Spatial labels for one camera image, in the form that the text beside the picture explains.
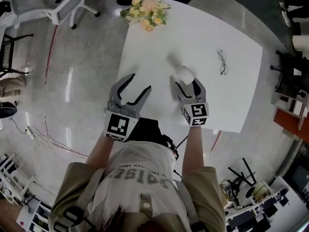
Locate black folding stool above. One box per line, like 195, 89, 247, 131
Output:
0, 33, 33, 78

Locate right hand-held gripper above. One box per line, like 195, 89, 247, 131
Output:
174, 77, 210, 128

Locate black round stand base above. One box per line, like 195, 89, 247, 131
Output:
0, 101, 18, 119

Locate toppled grey chair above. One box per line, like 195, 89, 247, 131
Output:
227, 157, 258, 205

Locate grey storage box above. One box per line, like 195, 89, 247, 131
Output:
271, 90, 309, 131

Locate yellow flower bouquet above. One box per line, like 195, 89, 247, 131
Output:
119, 0, 172, 32

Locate person's black trousers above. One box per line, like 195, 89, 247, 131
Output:
125, 116, 170, 146

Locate person's beige jacket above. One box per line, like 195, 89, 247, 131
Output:
49, 161, 228, 232

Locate white metal rack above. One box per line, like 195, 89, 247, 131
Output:
0, 152, 52, 232

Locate white table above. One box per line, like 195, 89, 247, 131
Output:
116, 0, 264, 133

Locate white floor cable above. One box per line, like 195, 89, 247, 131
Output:
31, 126, 90, 158

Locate red cabinet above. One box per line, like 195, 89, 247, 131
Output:
273, 107, 309, 143

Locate red floor tape strip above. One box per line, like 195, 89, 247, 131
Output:
210, 130, 222, 153
44, 24, 59, 85

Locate person's left forearm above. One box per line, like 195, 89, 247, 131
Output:
85, 131, 117, 172

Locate person's right forearm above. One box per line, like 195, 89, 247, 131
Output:
182, 125, 205, 179

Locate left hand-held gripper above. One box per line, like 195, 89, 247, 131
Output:
103, 73, 152, 143

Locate black waist device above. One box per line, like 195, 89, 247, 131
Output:
161, 134, 181, 160

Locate person's white printed t-shirt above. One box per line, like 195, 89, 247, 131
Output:
87, 140, 192, 232

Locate cream round bin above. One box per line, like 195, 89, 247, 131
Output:
292, 33, 309, 52

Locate thin-framed eyeglasses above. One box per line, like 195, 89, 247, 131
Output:
217, 49, 229, 76

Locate white mesh office chair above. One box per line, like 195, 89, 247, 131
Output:
10, 0, 103, 30

